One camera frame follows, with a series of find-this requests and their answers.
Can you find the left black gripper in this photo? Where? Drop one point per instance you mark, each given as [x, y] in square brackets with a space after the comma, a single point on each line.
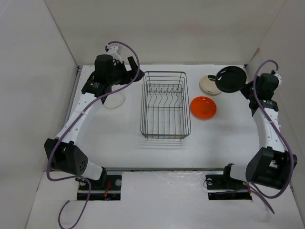
[127, 74]

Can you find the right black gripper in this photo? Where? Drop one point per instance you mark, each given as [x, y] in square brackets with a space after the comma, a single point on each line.
[244, 88]

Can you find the black plate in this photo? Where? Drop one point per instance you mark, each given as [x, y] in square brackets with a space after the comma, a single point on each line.
[230, 79]

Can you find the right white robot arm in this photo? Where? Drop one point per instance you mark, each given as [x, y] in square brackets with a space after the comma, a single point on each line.
[270, 167]

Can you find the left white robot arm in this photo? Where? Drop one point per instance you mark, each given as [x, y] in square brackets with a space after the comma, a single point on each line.
[63, 152]

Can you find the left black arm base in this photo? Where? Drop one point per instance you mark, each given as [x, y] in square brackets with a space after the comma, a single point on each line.
[108, 190]

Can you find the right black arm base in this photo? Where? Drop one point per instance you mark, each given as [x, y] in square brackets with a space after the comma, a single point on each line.
[221, 188]

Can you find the clear glass plate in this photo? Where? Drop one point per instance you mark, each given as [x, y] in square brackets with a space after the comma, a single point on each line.
[114, 101]

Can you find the cream plate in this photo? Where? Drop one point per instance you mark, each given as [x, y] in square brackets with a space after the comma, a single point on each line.
[208, 85]

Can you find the orange plate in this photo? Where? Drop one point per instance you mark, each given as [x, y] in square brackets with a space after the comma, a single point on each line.
[203, 107]

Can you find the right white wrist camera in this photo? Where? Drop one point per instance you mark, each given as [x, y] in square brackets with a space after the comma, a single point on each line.
[276, 74]

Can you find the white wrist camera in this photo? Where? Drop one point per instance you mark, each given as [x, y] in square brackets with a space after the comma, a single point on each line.
[114, 50]
[276, 74]

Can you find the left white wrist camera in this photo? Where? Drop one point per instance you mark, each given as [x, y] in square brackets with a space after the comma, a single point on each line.
[114, 50]

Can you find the grey wire dish rack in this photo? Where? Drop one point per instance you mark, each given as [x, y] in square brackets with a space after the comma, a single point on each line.
[165, 112]

